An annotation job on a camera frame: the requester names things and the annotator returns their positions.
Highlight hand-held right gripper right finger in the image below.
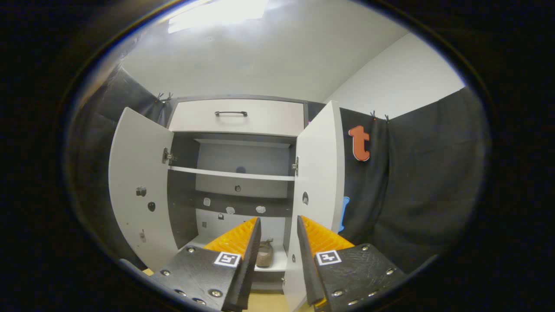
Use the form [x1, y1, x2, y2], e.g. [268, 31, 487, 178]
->
[297, 215, 408, 312]

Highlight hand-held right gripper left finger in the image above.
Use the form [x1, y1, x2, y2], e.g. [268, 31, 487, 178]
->
[150, 217, 262, 312]

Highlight white shoe cabinet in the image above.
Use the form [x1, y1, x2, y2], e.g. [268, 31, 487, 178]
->
[108, 94, 346, 312]

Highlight white cabinet door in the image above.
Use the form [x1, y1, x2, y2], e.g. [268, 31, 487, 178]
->
[108, 107, 175, 271]
[283, 101, 346, 312]

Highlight white cabinet shelf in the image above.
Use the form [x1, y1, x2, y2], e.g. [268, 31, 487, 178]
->
[168, 166, 296, 181]

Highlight white cabinet drawer front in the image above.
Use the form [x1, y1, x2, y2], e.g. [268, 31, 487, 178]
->
[168, 99, 309, 137]

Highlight black backdrop cloth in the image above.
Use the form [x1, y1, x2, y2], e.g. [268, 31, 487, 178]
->
[67, 65, 490, 273]

